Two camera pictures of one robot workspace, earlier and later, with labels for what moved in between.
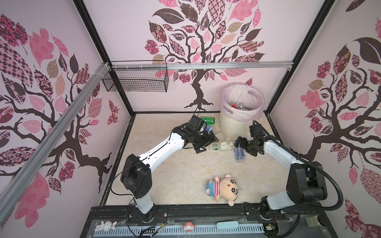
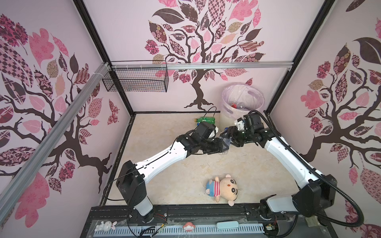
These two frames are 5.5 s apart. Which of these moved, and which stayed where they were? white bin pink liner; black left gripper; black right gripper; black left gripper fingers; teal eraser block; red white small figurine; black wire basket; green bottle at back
Moved: black left gripper; black right gripper
Stayed: teal eraser block; green bottle at back; red white small figurine; black wire basket; white bin pink liner; black left gripper fingers
